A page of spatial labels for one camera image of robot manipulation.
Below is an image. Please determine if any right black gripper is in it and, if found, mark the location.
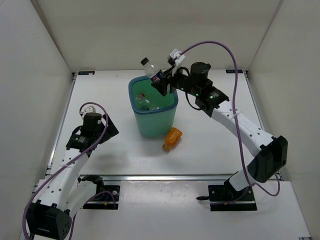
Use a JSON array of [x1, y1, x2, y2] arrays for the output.
[[154, 63, 202, 97]]

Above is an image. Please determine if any small bottle blue label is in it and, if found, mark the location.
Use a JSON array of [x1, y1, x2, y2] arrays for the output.
[[140, 57, 163, 85]]

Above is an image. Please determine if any clear bottle red label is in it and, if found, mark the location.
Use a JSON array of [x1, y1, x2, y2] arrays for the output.
[[135, 93, 146, 101]]

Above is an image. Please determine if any clear bottle green label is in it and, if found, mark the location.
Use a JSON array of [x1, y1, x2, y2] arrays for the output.
[[136, 98, 159, 111]]

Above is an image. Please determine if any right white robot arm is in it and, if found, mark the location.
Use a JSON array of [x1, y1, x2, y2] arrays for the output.
[[151, 62, 288, 200]]

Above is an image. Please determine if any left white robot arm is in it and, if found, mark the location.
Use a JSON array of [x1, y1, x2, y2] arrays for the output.
[[23, 112, 119, 240]]

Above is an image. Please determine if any green plastic bin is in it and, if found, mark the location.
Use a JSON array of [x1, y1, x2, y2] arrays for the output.
[[128, 75, 179, 138]]

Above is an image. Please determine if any black label plate left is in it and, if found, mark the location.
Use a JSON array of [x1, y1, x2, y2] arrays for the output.
[[77, 71, 95, 76]]

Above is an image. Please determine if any black label plate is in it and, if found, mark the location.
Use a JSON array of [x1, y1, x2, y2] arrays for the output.
[[77, 71, 95, 76], [225, 69, 243, 74]]

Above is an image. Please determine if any black label plate right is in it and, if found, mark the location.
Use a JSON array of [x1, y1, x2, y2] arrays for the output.
[[225, 69, 243, 74]]

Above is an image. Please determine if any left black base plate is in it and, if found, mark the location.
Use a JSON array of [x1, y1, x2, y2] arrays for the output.
[[83, 181, 121, 210]]

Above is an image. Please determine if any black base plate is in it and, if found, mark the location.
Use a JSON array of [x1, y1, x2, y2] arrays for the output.
[[196, 185, 258, 212], [83, 181, 121, 210]]

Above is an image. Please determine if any aluminium table edge rail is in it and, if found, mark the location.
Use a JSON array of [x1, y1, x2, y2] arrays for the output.
[[100, 174, 231, 181]]

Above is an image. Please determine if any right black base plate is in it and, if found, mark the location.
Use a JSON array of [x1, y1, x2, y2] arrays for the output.
[[196, 185, 258, 212]]

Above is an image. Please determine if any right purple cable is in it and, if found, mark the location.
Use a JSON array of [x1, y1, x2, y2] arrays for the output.
[[178, 40, 281, 197]]

